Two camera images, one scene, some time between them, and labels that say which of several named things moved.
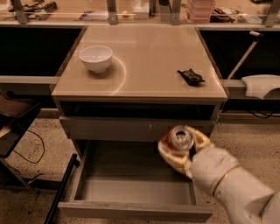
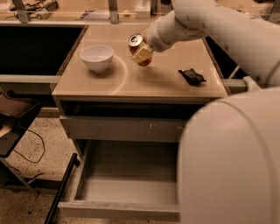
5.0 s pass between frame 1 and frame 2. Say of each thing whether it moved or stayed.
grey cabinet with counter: stayed
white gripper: moved
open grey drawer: stayed
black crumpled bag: stayed
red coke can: moved
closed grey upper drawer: stayed
